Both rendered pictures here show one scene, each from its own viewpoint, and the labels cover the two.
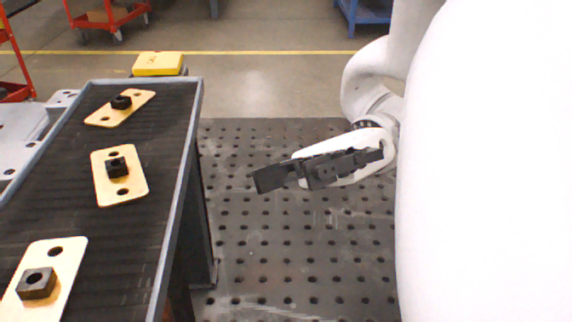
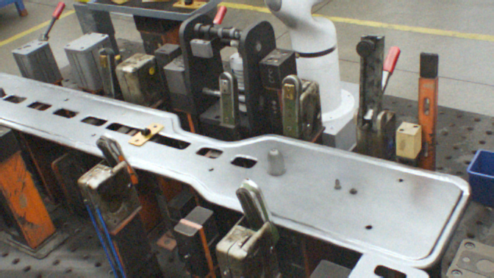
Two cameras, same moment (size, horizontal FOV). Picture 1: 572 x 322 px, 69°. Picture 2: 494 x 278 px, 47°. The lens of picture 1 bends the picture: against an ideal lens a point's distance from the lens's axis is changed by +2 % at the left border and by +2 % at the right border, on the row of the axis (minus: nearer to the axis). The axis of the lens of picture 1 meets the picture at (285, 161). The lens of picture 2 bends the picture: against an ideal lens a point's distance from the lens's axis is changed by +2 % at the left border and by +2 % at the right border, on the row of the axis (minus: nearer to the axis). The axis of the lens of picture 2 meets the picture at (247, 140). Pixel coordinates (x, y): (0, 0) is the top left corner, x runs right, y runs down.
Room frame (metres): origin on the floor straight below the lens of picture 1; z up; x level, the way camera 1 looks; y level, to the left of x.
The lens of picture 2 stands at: (-0.87, 1.08, 1.63)
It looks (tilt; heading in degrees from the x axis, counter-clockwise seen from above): 33 degrees down; 315
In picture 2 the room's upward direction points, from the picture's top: 11 degrees counter-clockwise
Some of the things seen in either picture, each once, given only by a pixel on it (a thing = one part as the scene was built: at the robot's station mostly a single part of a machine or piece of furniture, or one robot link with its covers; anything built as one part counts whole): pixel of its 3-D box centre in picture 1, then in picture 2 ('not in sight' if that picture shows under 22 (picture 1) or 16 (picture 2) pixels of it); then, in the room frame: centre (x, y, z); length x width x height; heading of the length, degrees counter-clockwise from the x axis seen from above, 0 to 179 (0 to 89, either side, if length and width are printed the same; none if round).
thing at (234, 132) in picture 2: not in sight; (240, 174); (-0.09, 0.34, 0.84); 0.04 x 0.03 x 0.29; 5
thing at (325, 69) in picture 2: not in sight; (317, 77); (-0.06, -0.06, 0.89); 0.19 x 0.19 x 0.18
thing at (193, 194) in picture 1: (183, 192); (111, 68); (0.55, 0.18, 0.92); 0.08 x 0.08 x 0.44; 5
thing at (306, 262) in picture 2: not in sight; (312, 240); (-0.36, 0.44, 0.84); 0.12 x 0.05 x 0.29; 95
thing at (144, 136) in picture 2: not in sight; (145, 132); (0.04, 0.47, 1.01); 0.08 x 0.04 x 0.01; 95
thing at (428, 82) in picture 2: not in sight; (426, 173); (-0.52, 0.27, 0.95); 0.03 x 0.01 x 0.50; 5
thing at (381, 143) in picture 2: not in sight; (378, 187); (-0.41, 0.27, 0.88); 0.07 x 0.06 x 0.35; 95
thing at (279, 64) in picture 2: not in sight; (288, 137); (-0.17, 0.24, 0.91); 0.07 x 0.05 x 0.42; 95
